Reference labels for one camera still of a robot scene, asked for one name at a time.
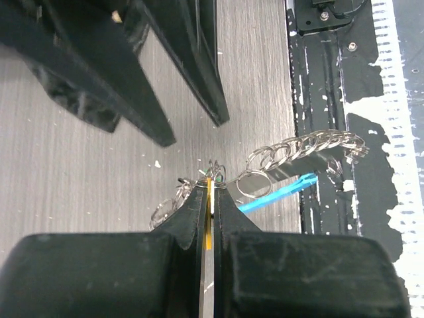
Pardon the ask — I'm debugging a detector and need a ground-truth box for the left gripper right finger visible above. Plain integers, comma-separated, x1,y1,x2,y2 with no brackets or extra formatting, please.
213,189,411,317

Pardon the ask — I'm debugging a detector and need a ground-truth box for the black floral blanket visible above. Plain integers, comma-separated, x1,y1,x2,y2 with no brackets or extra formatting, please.
26,62,121,133

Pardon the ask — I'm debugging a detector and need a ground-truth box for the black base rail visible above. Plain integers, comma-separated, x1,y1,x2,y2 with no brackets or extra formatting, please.
287,1,403,261

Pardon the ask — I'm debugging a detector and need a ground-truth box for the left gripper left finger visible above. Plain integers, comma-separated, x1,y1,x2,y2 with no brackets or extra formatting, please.
1,187,207,317

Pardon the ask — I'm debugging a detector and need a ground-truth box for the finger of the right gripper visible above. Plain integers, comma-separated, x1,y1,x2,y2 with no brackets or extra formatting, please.
139,0,230,127
1,1,176,147

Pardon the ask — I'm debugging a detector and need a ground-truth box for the blue handled key ring organizer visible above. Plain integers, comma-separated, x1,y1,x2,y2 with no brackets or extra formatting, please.
149,129,369,230

